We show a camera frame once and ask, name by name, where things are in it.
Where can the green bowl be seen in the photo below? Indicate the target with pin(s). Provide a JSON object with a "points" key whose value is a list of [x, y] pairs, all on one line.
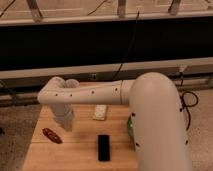
{"points": [[130, 128]]}

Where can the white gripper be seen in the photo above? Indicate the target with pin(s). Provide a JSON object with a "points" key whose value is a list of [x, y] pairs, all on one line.
{"points": [[64, 117]]}

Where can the white sponge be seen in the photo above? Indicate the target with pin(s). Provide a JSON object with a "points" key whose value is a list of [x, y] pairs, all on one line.
{"points": [[100, 112]]}

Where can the black smartphone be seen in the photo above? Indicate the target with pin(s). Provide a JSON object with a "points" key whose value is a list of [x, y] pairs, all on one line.
{"points": [[103, 148]]}

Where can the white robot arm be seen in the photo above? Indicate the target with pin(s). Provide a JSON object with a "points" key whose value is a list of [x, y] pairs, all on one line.
{"points": [[159, 129]]}

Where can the wooden cutting board table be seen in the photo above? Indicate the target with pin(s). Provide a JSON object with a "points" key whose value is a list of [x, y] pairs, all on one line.
{"points": [[79, 148]]}

